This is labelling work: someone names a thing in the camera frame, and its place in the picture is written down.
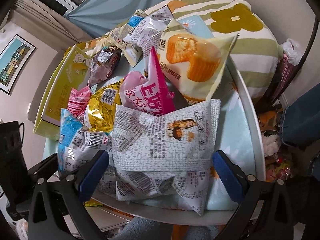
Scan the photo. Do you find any white newsprint snack packet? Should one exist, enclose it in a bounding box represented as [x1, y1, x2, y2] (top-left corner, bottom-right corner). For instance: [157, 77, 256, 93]
[111, 99, 222, 217]

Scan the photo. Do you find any pink mesh bag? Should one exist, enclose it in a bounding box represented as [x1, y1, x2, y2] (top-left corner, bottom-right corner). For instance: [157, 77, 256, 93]
[269, 55, 298, 103]

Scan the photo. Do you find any gold foil snack packet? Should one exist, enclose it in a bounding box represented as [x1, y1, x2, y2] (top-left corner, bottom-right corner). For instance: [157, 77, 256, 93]
[84, 79, 125, 133]

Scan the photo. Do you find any blue white barcode snack packet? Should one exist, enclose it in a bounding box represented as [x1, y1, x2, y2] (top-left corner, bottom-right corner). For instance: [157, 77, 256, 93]
[57, 108, 116, 196]

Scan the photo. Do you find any cream cake snack packet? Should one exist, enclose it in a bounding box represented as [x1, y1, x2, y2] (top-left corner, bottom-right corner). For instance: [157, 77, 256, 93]
[144, 19, 238, 106]

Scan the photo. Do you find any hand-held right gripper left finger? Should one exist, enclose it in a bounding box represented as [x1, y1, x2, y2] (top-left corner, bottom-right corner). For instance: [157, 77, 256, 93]
[27, 150, 110, 240]

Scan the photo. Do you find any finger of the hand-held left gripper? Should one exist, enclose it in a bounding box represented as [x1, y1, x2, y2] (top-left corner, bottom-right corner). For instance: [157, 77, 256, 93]
[26, 152, 62, 179]

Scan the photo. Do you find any pink striped snack packet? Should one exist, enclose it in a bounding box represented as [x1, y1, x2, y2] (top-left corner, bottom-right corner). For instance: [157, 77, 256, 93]
[67, 86, 93, 118]

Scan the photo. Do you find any light blue daisy tablecloth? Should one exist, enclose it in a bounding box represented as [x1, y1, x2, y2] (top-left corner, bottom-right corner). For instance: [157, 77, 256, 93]
[42, 15, 258, 212]

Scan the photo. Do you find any white pink-text snack packet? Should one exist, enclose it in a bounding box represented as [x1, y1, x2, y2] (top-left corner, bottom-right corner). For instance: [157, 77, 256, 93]
[123, 6, 173, 56]

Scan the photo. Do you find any brown snack packet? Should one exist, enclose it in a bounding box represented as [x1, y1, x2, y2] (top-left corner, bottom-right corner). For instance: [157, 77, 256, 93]
[87, 45, 123, 88]

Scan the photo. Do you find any beige curtain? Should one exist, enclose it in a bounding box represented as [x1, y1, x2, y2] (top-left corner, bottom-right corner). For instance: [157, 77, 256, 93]
[9, 0, 84, 57]

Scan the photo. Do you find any black metal frame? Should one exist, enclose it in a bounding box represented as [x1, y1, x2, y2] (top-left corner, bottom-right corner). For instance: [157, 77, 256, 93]
[299, 0, 320, 83]

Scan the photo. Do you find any green striped floral blanket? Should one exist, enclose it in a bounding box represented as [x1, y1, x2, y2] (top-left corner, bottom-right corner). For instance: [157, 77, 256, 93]
[75, 0, 286, 101]

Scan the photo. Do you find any framed wall picture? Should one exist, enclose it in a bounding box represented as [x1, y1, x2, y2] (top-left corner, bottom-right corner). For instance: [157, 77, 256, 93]
[0, 34, 37, 96]

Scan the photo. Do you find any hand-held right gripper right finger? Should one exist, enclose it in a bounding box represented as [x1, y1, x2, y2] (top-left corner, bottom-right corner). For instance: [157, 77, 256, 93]
[212, 150, 293, 240]

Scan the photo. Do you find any cream small snack packet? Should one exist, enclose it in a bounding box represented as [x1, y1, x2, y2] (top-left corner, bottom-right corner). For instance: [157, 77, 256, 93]
[122, 42, 143, 67]
[109, 26, 131, 51]

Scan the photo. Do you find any yellow-green cardboard box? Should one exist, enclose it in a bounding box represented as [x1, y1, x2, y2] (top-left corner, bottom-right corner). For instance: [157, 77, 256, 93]
[33, 44, 93, 141]

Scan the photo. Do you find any blue curtain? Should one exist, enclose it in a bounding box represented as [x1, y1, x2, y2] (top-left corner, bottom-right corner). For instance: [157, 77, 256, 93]
[63, 0, 173, 41]

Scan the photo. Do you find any pile of colourful clutter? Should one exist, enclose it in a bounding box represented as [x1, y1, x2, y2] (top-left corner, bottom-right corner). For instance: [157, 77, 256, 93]
[259, 104, 304, 183]

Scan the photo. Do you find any white plastic bag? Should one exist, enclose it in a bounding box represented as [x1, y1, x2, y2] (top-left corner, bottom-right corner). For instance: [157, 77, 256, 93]
[280, 38, 303, 66]

